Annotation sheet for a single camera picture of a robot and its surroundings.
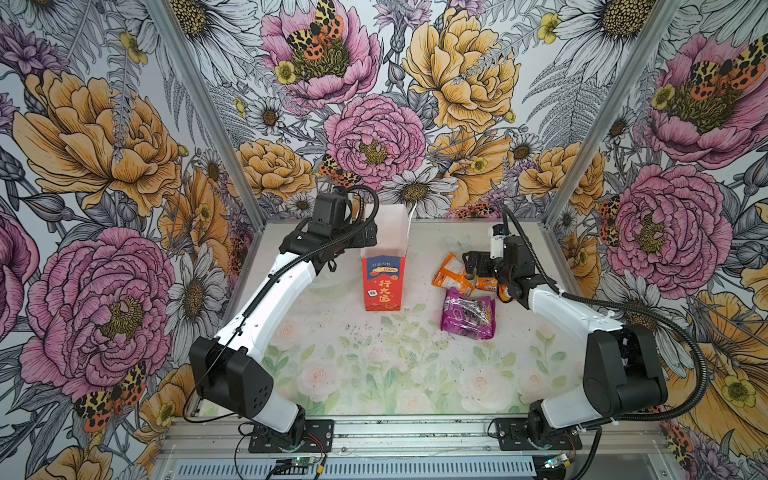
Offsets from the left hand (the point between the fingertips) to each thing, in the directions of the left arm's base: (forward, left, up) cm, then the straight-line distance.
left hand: (360, 238), depth 80 cm
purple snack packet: (-12, -31, -21) cm, 39 cm away
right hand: (+1, -34, -13) cm, 36 cm away
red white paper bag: (-6, -6, -4) cm, 9 cm away
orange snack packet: (+4, -28, -22) cm, 36 cm away
